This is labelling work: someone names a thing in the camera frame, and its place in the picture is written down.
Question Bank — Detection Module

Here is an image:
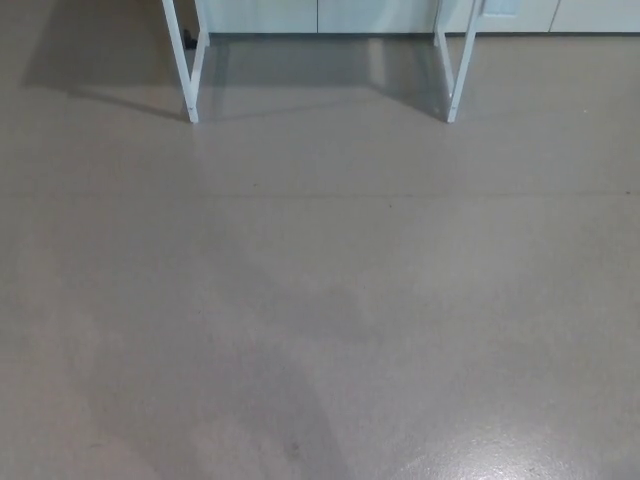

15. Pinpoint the white cabinet row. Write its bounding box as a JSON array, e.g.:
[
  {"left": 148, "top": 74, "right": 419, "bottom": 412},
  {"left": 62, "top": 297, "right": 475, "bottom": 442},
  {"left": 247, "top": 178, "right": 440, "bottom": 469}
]
[{"left": 205, "top": 0, "right": 640, "bottom": 36}]

